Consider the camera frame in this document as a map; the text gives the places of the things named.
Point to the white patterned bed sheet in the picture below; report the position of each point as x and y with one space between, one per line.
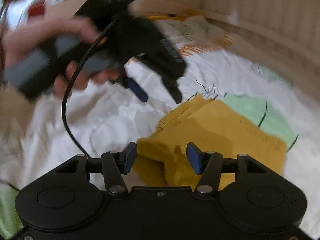
221 66

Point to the mustard yellow knit sweater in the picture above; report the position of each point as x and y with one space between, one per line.
212 126

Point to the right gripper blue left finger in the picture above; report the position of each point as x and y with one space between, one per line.
114 165

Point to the person left hand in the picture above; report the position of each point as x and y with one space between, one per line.
20 42

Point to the beige wooden bed frame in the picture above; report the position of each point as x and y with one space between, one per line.
288 30

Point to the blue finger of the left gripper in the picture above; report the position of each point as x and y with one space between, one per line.
131 84

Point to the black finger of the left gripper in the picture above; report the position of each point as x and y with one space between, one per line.
162 68

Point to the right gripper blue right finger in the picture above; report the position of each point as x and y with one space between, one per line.
207 165

